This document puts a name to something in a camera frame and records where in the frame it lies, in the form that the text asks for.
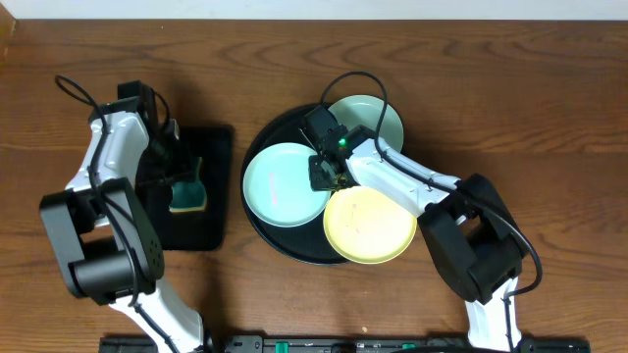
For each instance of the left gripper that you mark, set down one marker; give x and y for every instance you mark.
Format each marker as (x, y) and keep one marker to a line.
(178, 173)

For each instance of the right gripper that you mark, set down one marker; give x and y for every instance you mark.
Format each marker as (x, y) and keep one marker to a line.
(317, 180)

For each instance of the green and yellow sponge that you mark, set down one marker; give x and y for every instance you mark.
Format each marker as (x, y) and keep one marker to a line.
(189, 195)

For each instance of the light blue plate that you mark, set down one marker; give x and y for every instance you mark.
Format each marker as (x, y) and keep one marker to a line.
(277, 187)

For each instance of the yellow plate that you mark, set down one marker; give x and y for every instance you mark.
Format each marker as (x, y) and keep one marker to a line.
(367, 227)

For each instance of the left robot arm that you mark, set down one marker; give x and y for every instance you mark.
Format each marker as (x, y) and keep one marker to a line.
(105, 244)

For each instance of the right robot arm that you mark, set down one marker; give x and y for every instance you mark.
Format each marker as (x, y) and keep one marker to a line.
(473, 241)

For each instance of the black rectangular tray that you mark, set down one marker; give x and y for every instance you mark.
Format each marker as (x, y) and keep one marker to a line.
(195, 231)

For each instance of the round black serving tray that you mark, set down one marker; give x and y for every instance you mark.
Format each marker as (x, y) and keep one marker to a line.
(307, 243)

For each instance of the pale green plate top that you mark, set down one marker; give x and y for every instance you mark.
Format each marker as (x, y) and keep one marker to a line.
(365, 110)

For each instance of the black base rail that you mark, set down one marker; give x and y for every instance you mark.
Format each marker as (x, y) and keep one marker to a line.
(258, 344)

